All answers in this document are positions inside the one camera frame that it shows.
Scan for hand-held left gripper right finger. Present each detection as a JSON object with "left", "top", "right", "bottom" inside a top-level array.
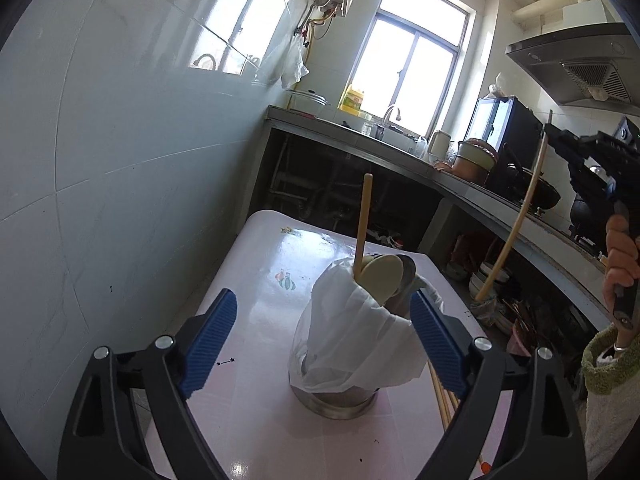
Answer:
[{"left": 410, "top": 290, "right": 586, "bottom": 480}]

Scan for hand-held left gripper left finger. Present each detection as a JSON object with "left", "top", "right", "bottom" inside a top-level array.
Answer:
[{"left": 57, "top": 288, "right": 238, "bottom": 480}]

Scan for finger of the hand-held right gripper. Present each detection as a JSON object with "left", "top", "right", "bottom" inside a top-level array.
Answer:
[{"left": 544, "top": 124, "right": 601, "bottom": 161}]

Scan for bundle of bamboo chopsticks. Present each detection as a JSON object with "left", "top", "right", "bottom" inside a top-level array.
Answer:
[{"left": 427, "top": 357, "right": 461, "bottom": 433}]

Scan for stainless steel spoon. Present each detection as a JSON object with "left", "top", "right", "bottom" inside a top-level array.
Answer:
[{"left": 397, "top": 255, "right": 417, "bottom": 301}]

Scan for single bamboo chopstick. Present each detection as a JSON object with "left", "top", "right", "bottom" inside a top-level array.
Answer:
[
  {"left": 475, "top": 110, "right": 553, "bottom": 303},
  {"left": 352, "top": 173, "right": 374, "bottom": 283}
]

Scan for cream plastic spoon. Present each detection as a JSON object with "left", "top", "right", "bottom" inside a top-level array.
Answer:
[{"left": 367, "top": 255, "right": 405, "bottom": 307}]

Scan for stainless steel utensil holder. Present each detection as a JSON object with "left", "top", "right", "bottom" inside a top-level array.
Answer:
[{"left": 289, "top": 350, "right": 378, "bottom": 420}]

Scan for person's right forearm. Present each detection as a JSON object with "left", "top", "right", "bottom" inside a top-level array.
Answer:
[{"left": 582, "top": 322, "right": 640, "bottom": 480}]

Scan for person's right hand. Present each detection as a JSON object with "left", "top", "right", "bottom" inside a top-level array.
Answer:
[{"left": 602, "top": 214, "right": 640, "bottom": 322}]

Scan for black cabinet appliance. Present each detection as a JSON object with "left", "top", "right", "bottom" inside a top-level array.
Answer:
[{"left": 465, "top": 96, "right": 543, "bottom": 196}]

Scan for black round pot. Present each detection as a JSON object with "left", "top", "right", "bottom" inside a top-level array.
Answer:
[{"left": 569, "top": 195, "right": 608, "bottom": 241}]

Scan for pink printed plastic tablecloth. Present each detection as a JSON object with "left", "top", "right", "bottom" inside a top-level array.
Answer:
[{"left": 145, "top": 210, "right": 516, "bottom": 480}]

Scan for black wok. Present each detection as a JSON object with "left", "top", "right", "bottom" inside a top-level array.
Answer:
[{"left": 502, "top": 160, "right": 562, "bottom": 211}]

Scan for pink plastic basin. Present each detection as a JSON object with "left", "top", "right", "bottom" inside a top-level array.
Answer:
[{"left": 507, "top": 317, "right": 533, "bottom": 358}]

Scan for stack of ceramic bowls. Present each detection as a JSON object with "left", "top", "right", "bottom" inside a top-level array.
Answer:
[{"left": 470, "top": 260, "right": 511, "bottom": 306}]

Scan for steel range hood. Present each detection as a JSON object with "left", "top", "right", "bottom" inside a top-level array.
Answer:
[{"left": 505, "top": 22, "right": 640, "bottom": 108}]

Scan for white plastic bag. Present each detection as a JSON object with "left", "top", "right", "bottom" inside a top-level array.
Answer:
[{"left": 292, "top": 255, "right": 446, "bottom": 395}]

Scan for cream bowl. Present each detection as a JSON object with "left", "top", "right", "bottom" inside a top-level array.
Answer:
[{"left": 457, "top": 141, "right": 496, "bottom": 166}]

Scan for brown cooking pot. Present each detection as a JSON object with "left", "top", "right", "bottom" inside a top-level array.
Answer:
[{"left": 450, "top": 139, "right": 500, "bottom": 186}]

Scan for red plastic packet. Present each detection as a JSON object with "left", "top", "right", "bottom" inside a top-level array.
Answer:
[{"left": 452, "top": 232, "right": 481, "bottom": 266}]

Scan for cream plastic jug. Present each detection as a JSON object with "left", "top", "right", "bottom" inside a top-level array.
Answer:
[{"left": 427, "top": 130, "right": 453, "bottom": 161}]

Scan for sink drain pipes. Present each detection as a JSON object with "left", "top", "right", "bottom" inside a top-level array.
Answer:
[{"left": 272, "top": 140, "right": 361, "bottom": 226}]

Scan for yellow detergent bottle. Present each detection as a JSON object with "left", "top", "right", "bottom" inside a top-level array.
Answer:
[{"left": 339, "top": 85, "right": 366, "bottom": 111}]

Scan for concrete kitchen counter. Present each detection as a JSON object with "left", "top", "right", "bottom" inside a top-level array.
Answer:
[{"left": 264, "top": 105, "right": 616, "bottom": 331}]

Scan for steel pot with lid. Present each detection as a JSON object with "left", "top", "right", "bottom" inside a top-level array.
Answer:
[{"left": 286, "top": 89, "right": 332, "bottom": 115}]

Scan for hanging clear plastic bag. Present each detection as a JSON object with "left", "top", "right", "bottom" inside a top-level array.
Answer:
[{"left": 260, "top": 35, "right": 310, "bottom": 90}]

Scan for white exhaust duct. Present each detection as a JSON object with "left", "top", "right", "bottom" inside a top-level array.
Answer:
[{"left": 512, "top": 0, "right": 621, "bottom": 31}]

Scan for metal frame window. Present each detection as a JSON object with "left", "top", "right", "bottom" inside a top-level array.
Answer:
[{"left": 345, "top": 0, "right": 486, "bottom": 136}]

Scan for yellow gas hose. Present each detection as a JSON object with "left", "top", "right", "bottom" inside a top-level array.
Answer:
[{"left": 304, "top": 20, "right": 321, "bottom": 61}]

